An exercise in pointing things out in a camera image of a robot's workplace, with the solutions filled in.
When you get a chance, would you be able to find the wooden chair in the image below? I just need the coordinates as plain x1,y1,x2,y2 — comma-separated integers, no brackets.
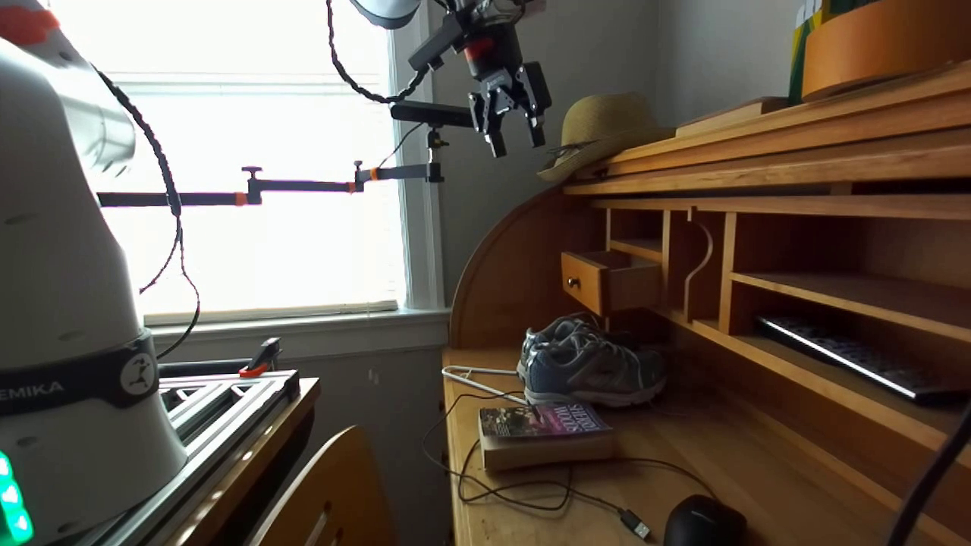
245,423,399,546

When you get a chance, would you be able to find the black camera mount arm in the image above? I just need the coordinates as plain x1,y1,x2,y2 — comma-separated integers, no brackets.
94,125,449,212

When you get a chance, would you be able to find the straw hat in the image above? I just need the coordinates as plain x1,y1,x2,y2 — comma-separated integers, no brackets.
533,91,663,186

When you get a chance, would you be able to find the red black clamp handle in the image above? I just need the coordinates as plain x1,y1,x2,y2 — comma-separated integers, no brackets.
236,333,285,384

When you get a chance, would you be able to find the purple paperback book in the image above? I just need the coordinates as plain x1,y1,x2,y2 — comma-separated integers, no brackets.
477,401,621,473

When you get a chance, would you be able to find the grey blue sneaker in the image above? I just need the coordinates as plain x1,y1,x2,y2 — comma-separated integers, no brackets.
515,312,670,410

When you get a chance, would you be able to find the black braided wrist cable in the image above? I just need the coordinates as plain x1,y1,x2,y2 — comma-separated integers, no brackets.
322,0,439,106

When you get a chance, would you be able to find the wooden desk drawer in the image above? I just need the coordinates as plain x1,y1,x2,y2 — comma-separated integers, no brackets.
559,249,668,318

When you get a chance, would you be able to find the bright window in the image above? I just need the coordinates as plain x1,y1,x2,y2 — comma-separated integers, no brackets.
48,0,449,327

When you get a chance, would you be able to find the orange strap on arm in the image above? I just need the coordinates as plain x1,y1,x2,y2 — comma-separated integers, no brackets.
0,3,64,50

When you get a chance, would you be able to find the black computer mouse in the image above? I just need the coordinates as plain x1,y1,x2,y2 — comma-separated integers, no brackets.
663,492,752,546

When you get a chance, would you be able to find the aluminium robot stand frame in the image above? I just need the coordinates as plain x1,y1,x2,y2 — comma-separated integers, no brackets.
94,368,322,546

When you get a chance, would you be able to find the thick black cable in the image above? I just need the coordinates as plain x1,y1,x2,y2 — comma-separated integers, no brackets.
882,398,971,546

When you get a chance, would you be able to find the black braided base cable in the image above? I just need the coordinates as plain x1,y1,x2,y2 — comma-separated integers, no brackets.
92,64,207,358

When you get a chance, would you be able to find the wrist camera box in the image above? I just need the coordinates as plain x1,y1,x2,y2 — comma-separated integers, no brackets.
406,8,471,77

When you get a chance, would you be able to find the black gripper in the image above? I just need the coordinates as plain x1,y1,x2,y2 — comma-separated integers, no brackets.
466,57,559,162

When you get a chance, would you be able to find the thin black mouse cable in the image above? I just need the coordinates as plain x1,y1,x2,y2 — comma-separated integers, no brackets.
439,392,716,544

